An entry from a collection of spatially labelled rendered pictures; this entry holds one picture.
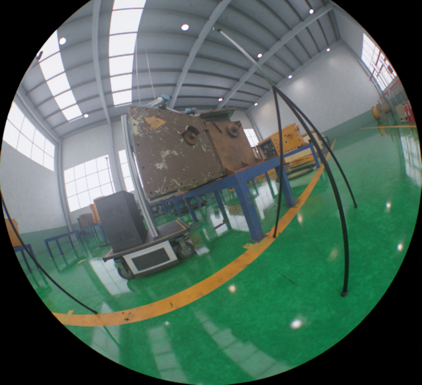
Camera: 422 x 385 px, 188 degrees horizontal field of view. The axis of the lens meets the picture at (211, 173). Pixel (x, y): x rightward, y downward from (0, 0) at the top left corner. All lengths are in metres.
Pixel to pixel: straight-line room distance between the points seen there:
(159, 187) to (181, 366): 0.88
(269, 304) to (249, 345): 0.23
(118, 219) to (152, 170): 0.73
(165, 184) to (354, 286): 1.05
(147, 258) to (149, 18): 8.87
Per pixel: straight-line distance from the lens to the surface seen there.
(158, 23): 8.68
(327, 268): 0.82
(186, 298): 0.94
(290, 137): 3.58
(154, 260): 1.25
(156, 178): 0.67
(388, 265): 0.85
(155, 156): 0.72
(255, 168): 1.20
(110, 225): 1.32
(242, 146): 1.50
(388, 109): 10.15
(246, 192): 1.06
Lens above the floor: 0.63
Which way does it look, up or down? 4 degrees up
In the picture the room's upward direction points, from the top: 21 degrees counter-clockwise
